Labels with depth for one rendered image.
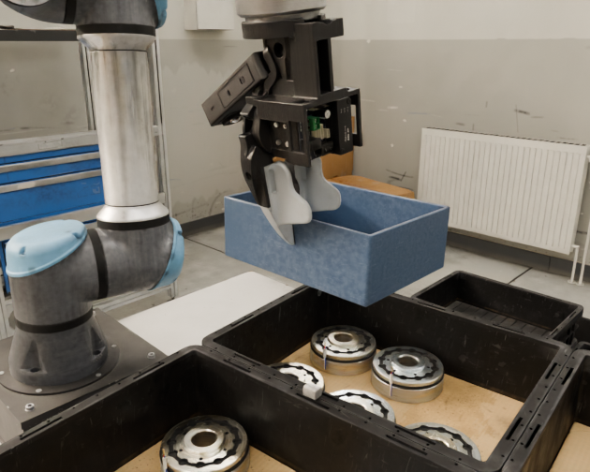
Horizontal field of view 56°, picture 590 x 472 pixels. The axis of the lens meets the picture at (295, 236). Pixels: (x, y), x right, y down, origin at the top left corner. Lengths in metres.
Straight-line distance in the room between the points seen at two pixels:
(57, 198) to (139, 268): 1.68
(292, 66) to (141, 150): 0.48
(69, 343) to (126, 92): 0.39
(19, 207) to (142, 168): 1.65
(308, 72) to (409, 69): 3.48
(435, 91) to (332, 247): 3.34
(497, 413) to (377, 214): 0.33
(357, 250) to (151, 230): 0.47
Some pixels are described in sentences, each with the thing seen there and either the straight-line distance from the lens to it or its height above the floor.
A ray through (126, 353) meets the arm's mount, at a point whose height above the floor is 0.80.
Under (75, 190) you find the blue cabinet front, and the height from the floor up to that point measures 0.70.
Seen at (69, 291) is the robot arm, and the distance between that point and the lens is 0.92.
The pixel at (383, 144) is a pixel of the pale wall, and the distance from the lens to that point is 4.09.
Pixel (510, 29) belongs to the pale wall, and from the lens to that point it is 3.63.
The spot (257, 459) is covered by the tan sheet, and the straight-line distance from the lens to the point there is 0.73.
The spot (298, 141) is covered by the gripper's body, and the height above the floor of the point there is 1.22.
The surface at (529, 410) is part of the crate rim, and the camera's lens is 0.68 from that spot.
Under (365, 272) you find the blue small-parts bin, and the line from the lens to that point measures 0.52.
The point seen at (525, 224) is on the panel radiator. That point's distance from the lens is 3.57.
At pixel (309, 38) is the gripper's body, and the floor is 1.31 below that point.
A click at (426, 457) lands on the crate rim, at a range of 0.59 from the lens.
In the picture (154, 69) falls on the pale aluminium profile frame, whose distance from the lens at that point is 2.74.
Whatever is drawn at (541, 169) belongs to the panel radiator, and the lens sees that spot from 3.46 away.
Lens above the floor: 1.30
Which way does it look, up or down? 19 degrees down
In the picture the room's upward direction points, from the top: straight up
